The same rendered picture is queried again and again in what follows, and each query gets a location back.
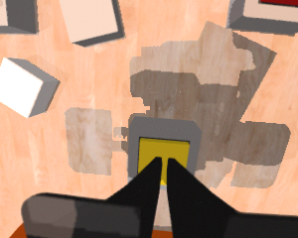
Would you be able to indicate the yellow button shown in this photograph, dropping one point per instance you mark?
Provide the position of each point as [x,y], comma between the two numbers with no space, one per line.
[166,138]

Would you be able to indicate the green button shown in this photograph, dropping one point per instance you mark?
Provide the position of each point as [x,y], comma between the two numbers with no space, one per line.
[17,17]

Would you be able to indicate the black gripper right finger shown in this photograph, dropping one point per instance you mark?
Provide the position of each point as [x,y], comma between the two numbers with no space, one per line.
[196,212]

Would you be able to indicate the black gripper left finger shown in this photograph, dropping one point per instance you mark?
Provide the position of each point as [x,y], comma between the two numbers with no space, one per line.
[129,213]

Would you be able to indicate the red button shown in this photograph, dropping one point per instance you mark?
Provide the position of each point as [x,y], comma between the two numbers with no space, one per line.
[275,16]

